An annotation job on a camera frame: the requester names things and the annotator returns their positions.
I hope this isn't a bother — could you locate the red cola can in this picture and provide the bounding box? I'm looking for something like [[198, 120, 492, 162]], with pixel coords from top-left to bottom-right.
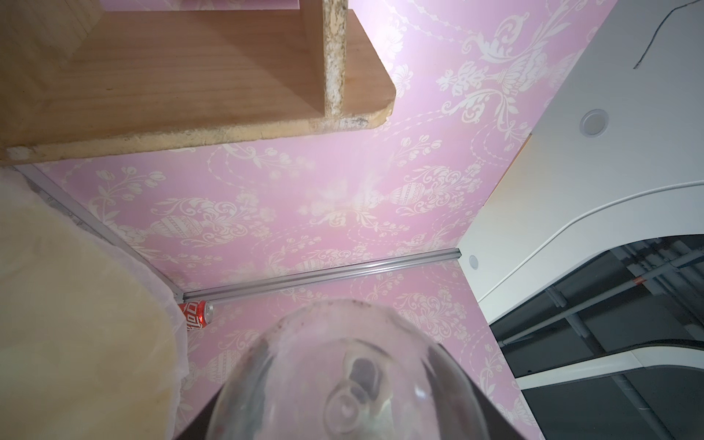
[[180, 301, 214, 331]]

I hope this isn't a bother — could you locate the clear plastic bin liner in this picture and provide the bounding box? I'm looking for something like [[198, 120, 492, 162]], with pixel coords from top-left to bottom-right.
[[96, 239, 189, 439]]

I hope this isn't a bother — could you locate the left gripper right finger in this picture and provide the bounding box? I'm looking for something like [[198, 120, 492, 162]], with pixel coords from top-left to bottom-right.
[[439, 345, 524, 439]]

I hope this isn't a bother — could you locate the wooden two-tier shelf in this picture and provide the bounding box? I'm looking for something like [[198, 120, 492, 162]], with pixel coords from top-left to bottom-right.
[[1, 1, 396, 166]]

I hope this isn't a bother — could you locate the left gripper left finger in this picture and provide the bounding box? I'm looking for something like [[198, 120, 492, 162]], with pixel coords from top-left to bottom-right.
[[175, 390, 221, 440]]

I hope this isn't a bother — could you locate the cream trash bin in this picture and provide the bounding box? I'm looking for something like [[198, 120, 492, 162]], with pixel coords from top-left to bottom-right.
[[1, 169, 176, 439]]

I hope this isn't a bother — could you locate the clear jar flower tea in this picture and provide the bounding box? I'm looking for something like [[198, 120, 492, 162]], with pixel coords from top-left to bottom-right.
[[207, 299, 489, 439]]

